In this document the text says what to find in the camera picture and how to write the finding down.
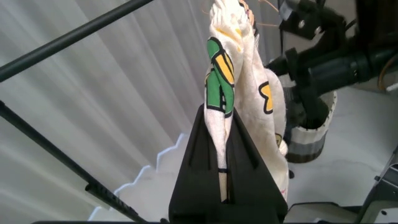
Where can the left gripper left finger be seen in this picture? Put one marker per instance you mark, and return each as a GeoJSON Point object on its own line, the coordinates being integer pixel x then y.
{"type": "Point", "coordinates": [196, 180]}

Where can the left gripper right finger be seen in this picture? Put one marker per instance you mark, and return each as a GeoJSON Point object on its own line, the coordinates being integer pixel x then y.
{"type": "Point", "coordinates": [252, 186]}

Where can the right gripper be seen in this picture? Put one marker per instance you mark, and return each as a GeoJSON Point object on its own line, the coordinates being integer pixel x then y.
{"type": "Point", "coordinates": [335, 74]}

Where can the cream printed garment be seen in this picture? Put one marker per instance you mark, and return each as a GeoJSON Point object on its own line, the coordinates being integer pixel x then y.
{"type": "Point", "coordinates": [248, 93]}

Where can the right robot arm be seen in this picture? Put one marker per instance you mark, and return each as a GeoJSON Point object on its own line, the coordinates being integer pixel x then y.
{"type": "Point", "coordinates": [390, 54]}

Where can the white laundry basket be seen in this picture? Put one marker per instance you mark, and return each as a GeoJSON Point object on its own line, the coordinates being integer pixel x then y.
{"type": "Point", "coordinates": [311, 140]}

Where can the black clothes rack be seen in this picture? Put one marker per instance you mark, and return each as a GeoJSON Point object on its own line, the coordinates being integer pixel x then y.
{"type": "Point", "coordinates": [71, 34]}

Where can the white curtain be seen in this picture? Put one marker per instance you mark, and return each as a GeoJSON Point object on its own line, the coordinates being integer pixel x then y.
{"type": "Point", "coordinates": [140, 77]}

